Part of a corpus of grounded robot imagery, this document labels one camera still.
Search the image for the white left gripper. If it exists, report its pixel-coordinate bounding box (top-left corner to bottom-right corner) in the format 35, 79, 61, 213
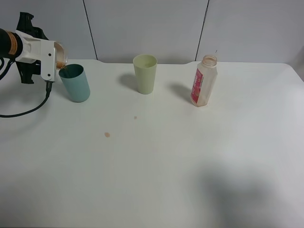
15, 12, 48, 84

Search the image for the clear cup with blue sleeve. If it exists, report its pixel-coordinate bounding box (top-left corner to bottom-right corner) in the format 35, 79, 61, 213
54, 42, 68, 69

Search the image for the clear plastic drink bottle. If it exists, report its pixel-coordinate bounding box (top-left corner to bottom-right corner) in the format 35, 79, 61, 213
190, 55, 218, 107

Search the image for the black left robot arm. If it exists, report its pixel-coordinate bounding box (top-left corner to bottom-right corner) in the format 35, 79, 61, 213
0, 12, 47, 84

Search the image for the teal plastic cup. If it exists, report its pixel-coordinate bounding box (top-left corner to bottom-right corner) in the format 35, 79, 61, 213
58, 64, 90, 103

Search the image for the pale yellow plastic cup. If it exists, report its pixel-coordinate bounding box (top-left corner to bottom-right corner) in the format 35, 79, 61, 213
133, 54, 158, 95

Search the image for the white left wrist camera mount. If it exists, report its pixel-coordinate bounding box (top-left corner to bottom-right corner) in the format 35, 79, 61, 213
40, 39, 56, 82

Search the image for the black left camera cable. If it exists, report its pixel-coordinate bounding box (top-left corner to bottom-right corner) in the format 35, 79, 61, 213
0, 58, 53, 119

